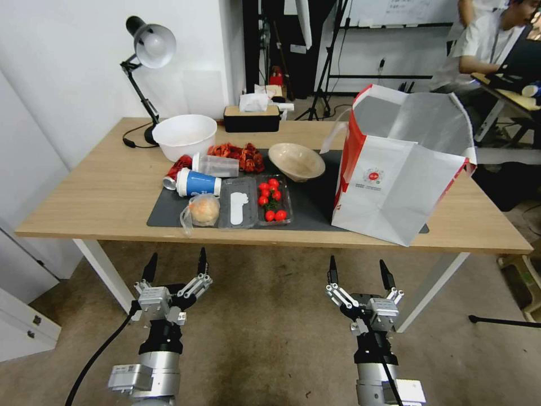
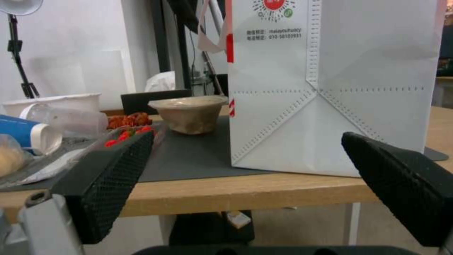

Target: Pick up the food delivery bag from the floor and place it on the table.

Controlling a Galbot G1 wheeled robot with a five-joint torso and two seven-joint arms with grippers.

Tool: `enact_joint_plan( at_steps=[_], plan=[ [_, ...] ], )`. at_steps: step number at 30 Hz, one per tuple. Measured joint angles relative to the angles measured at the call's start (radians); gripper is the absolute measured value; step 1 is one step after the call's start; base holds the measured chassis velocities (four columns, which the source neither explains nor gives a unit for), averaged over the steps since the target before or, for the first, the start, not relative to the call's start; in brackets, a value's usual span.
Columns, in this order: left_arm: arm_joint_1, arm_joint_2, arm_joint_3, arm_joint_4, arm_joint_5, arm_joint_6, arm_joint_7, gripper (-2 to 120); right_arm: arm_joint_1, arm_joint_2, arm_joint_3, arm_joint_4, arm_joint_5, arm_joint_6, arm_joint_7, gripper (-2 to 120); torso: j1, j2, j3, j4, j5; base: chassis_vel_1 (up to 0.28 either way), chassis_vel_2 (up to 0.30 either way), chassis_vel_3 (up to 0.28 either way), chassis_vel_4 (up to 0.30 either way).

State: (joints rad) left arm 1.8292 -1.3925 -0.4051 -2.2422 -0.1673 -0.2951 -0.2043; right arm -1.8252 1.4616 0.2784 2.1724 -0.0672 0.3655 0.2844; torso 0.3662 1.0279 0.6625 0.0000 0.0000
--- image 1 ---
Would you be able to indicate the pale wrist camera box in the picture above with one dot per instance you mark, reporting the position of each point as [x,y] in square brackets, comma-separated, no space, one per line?
[383,314]
[154,301]

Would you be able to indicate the wooden office desk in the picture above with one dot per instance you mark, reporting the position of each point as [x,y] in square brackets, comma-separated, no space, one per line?
[513,99]

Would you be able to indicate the black tripod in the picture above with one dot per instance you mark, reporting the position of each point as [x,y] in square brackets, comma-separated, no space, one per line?
[325,76]

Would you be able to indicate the white red food delivery bag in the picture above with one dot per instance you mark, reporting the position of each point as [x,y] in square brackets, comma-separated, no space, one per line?
[380,203]

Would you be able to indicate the clear plastic clamshell box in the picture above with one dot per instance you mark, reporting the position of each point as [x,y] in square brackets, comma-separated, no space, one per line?
[238,186]

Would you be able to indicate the pile of red food scraps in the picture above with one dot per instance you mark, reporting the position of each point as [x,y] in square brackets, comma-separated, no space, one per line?
[249,158]

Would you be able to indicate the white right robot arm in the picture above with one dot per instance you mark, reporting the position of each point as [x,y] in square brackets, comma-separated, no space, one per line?
[372,382]

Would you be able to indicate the person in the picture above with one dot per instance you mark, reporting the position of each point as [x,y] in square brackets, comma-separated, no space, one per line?
[477,42]

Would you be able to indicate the beige ceramic bowl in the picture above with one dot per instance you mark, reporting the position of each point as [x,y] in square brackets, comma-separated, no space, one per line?
[296,163]

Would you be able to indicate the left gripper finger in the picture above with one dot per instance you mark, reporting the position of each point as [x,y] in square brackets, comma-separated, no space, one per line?
[203,264]
[149,272]

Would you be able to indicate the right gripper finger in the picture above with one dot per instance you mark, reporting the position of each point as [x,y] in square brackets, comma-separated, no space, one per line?
[333,272]
[386,275]

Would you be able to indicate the wooden table with white legs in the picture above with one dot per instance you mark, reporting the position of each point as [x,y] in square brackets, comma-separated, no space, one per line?
[105,190]

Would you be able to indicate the beige plastic stool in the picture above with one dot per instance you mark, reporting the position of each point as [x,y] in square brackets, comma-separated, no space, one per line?
[522,279]

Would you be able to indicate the black stand leg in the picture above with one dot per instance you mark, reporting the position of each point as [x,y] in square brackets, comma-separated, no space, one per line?
[507,322]

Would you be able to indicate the bun in clear plastic bag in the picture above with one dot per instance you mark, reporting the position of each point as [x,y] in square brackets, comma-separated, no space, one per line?
[205,211]

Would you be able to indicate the white drawer cabinet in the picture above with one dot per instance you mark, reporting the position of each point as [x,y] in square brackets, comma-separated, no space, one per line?
[21,325]

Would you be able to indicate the large white plastic bowl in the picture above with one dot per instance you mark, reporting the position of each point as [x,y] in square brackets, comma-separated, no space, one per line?
[186,135]

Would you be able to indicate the crushed red drink can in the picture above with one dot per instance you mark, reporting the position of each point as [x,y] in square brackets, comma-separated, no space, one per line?
[179,165]

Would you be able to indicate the small red box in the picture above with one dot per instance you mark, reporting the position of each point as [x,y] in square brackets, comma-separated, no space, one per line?
[277,78]

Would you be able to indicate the dark grey desk mat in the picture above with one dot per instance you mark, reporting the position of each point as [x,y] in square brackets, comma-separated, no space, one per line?
[308,205]

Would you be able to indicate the whiteboard on black stand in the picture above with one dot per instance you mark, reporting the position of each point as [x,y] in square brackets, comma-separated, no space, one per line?
[401,10]

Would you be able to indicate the clear plastic cup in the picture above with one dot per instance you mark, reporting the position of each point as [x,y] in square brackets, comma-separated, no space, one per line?
[220,166]

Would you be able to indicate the blue white paper cup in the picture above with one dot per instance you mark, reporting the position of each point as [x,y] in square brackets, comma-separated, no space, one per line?
[200,184]

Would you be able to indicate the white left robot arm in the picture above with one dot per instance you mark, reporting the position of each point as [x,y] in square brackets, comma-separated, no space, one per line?
[160,374]

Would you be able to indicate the white paper tissue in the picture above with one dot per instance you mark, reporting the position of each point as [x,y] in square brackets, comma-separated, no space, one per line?
[253,101]

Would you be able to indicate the black tissue box wooden lid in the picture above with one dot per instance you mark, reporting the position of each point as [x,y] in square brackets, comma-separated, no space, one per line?
[251,120]

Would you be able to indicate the black white desk lamp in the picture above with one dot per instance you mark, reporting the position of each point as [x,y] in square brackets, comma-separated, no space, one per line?
[156,42]

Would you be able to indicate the black laptop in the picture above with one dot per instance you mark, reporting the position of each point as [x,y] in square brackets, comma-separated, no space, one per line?
[522,59]

